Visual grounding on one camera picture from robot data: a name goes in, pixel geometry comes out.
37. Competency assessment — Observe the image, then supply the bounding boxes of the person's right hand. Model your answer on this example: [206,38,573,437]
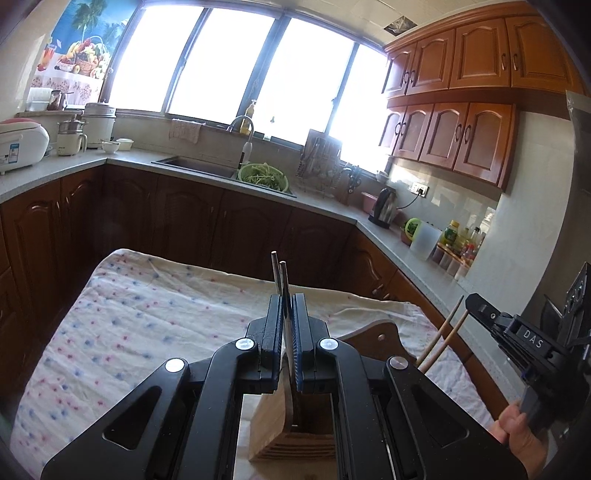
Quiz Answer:
[489,401,555,478]

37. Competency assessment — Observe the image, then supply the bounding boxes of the wooden cutting board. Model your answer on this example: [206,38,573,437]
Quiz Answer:
[306,128,342,160]

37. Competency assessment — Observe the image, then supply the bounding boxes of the wire dish rack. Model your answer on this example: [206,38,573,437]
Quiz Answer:
[295,136,352,199]

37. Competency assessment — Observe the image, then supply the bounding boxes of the chrome kitchen faucet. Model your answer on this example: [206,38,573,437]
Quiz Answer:
[228,115,256,169]

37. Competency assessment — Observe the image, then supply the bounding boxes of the steel electric kettle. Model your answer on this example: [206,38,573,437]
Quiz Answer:
[368,187,400,229]

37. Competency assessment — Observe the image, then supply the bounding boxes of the large kitchen window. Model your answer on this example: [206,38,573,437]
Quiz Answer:
[99,0,393,171]

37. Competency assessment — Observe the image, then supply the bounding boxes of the green colander with vegetables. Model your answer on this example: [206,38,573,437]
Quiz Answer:
[237,162,291,193]

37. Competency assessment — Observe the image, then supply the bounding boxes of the large white electric cooker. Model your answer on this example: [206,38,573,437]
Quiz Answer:
[83,102,117,149]

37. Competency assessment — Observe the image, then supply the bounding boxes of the translucent plastic pitcher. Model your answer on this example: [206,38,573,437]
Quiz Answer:
[409,222,444,261]

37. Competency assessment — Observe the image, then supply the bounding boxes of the small white electric pot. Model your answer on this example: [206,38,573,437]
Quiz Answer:
[56,115,88,157]

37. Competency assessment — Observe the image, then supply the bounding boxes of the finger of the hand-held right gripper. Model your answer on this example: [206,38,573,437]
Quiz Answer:
[465,293,502,329]

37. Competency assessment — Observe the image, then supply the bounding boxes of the white pink rice cooker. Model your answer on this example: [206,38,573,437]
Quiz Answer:
[0,117,51,175]

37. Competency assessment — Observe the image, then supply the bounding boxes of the row of spice jars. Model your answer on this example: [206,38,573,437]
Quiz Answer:
[431,242,469,282]

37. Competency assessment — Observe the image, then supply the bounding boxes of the dark wooden lower cabinets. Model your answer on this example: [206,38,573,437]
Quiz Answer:
[0,164,467,384]

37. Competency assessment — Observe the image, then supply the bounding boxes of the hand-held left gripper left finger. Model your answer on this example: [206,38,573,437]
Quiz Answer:
[41,294,283,480]

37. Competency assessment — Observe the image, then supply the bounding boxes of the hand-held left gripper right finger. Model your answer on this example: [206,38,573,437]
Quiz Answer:
[291,294,528,480]

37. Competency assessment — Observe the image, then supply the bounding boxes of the wooden chopstick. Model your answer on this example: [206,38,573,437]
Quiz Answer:
[421,311,471,373]
[417,295,465,368]

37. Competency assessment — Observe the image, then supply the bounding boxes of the wooden upper cabinets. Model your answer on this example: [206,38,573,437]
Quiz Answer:
[381,16,580,190]

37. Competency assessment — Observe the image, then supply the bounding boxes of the white plastic container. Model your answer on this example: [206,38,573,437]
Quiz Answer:
[28,88,58,112]

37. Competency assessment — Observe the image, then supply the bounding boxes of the white dishcloth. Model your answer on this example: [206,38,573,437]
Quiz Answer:
[168,119,202,144]

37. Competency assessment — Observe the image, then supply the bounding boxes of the steel kitchen sink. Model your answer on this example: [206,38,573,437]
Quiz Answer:
[151,155,298,198]

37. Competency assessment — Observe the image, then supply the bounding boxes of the dotted white tablecloth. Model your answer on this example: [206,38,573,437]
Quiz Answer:
[9,249,495,480]

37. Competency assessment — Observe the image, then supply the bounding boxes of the knife block with scissors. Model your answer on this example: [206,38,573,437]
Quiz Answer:
[341,164,363,204]

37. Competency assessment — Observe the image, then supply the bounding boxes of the wooden utensil holder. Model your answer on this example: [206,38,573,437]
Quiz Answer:
[248,392,335,463]

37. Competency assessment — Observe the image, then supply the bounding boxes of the tropical fruit wall poster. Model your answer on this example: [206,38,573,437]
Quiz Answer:
[31,0,139,104]

